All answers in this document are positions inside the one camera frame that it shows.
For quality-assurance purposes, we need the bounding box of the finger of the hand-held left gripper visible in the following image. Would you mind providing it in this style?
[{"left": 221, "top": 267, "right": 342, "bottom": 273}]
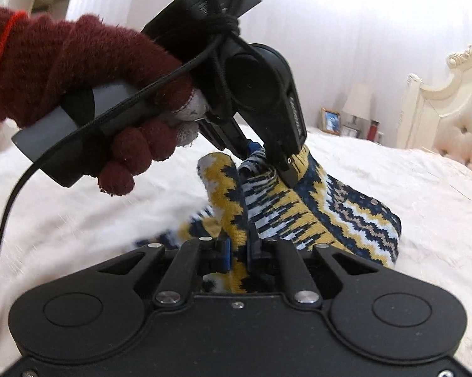
[
  {"left": 241, "top": 86, "right": 308, "bottom": 188},
  {"left": 198, "top": 116, "right": 266, "bottom": 161}
]

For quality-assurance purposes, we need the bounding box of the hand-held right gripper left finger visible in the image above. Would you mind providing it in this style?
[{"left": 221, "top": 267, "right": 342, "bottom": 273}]
[{"left": 98, "top": 237, "right": 232, "bottom": 308}]

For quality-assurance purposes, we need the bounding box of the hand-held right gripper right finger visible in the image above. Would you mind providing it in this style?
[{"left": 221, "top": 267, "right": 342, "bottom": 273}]
[{"left": 246, "top": 230, "right": 380, "bottom": 308}]

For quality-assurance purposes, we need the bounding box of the navy yellow patterned knit sweater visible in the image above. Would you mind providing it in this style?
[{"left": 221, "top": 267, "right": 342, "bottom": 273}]
[{"left": 134, "top": 145, "right": 402, "bottom": 295}]

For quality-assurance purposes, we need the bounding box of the person's left hand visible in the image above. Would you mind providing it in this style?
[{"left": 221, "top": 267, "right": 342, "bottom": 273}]
[{"left": 0, "top": 6, "right": 211, "bottom": 197}]

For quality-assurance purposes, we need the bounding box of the white shade table lamp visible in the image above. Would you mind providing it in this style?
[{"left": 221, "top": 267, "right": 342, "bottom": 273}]
[{"left": 342, "top": 84, "right": 374, "bottom": 126}]

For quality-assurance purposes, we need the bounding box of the white sheer curtain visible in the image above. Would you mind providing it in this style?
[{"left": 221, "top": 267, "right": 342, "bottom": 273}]
[{"left": 65, "top": 0, "right": 472, "bottom": 134}]

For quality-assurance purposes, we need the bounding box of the cream bedspread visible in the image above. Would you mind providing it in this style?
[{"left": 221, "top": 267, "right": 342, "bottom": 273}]
[{"left": 0, "top": 122, "right": 472, "bottom": 377}]

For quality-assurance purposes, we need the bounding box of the cream tufted headboard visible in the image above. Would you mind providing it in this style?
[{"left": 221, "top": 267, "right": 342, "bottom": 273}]
[{"left": 397, "top": 43, "right": 472, "bottom": 169}]

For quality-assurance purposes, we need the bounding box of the gold picture frame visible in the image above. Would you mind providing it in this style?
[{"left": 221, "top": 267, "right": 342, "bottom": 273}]
[{"left": 320, "top": 107, "right": 342, "bottom": 136}]

